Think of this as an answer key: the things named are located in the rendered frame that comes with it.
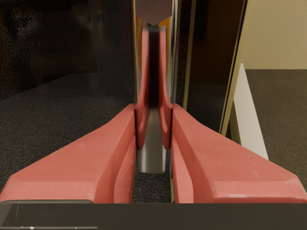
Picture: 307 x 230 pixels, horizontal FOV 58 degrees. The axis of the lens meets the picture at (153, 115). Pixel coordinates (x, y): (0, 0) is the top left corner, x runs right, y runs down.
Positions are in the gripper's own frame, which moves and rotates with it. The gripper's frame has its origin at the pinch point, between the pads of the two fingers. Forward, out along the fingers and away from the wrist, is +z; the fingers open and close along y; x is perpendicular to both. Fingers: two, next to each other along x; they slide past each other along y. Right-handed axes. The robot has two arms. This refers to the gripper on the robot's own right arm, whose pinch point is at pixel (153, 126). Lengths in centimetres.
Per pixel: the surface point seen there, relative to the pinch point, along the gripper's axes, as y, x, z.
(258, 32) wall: -22, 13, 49
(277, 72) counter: -27, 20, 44
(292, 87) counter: -27, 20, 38
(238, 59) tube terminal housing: -5.1, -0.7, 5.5
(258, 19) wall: -22, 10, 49
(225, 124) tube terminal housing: -5.0, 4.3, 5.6
